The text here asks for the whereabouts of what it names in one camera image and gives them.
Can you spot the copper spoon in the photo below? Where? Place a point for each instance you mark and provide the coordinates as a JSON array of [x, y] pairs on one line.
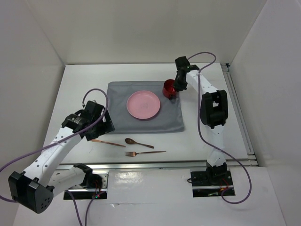
[[132, 142]]

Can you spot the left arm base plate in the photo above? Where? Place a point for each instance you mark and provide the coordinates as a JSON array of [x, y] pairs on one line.
[[103, 181]]

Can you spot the pink plate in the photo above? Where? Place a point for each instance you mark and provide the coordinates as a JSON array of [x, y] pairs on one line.
[[143, 105]]

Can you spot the copper knife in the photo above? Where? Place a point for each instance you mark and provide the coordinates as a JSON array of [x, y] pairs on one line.
[[104, 142]]

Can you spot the copper fork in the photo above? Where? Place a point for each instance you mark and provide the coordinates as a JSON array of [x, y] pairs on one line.
[[134, 154]]

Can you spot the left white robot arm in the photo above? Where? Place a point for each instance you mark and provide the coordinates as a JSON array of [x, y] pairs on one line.
[[37, 185]]

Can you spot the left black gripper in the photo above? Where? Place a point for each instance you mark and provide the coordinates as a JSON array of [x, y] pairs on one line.
[[106, 127]]

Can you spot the right aluminium rail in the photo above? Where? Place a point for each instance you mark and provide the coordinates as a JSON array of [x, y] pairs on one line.
[[238, 111]]

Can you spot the front aluminium rail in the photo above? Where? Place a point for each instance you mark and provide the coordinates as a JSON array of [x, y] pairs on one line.
[[251, 162]]

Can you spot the grey cloth placemat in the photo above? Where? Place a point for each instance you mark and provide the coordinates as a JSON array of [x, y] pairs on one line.
[[167, 120]]

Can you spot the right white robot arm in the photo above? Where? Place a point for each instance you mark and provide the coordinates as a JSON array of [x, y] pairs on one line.
[[212, 113]]

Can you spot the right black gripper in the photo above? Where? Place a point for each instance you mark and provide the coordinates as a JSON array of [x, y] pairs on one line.
[[177, 85]]

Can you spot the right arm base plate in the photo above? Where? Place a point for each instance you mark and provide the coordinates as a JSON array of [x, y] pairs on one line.
[[202, 178]]

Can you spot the red mug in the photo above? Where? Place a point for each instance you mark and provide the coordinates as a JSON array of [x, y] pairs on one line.
[[168, 90]]

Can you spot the aluminium rail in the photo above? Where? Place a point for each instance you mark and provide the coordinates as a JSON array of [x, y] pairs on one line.
[[238, 111], [251, 162]]

